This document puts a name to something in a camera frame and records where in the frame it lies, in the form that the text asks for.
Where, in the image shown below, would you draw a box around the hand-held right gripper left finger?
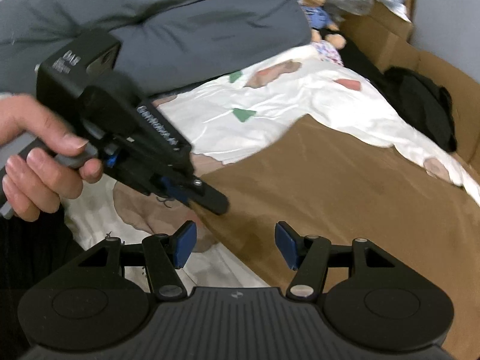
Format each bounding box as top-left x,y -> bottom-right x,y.
78,220 -> 199,302

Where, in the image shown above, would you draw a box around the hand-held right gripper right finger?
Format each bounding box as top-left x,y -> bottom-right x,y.
274,221 -> 397,302

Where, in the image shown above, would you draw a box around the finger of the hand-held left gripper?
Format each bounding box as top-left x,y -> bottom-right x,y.
161,174 -> 230,216

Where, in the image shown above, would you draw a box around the brown printed t-shirt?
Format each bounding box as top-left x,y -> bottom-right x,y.
189,114 -> 480,360

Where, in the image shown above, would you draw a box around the crumpled black clothes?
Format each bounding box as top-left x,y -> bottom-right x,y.
382,66 -> 459,153

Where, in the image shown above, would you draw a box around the person's left hand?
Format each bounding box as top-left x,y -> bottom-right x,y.
0,93 -> 104,223

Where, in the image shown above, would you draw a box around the grey padded duvet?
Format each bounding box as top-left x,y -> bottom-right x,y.
0,0 -> 313,99

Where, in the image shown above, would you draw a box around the white bear print blanket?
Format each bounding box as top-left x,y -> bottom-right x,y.
64,43 -> 480,290

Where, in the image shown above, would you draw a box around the colourful patterned cloth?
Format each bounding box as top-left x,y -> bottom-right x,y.
310,39 -> 346,67

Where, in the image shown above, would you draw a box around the flat black cloth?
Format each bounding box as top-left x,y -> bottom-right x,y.
338,39 -> 391,88

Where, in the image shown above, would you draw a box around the teddy bear in blue shirt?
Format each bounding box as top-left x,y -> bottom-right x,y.
299,0 -> 347,51

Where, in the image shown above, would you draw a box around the brown cardboard sheet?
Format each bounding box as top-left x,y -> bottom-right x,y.
338,0 -> 480,166

